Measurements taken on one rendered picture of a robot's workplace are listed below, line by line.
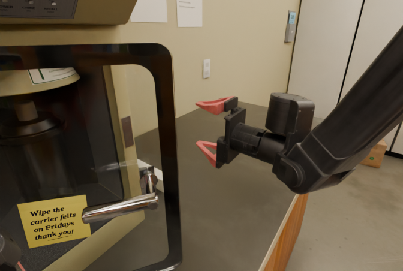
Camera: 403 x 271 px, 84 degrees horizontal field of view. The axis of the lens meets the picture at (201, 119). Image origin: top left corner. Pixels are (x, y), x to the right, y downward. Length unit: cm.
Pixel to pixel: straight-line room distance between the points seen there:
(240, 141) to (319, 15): 277
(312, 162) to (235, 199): 40
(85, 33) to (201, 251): 50
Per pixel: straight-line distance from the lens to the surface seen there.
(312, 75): 315
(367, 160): 302
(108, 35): 45
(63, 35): 42
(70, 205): 37
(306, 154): 34
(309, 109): 38
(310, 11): 313
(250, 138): 41
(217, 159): 46
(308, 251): 189
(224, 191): 72
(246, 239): 61
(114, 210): 30
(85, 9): 38
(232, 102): 44
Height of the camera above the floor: 141
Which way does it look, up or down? 23 degrees down
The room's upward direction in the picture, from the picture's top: straight up
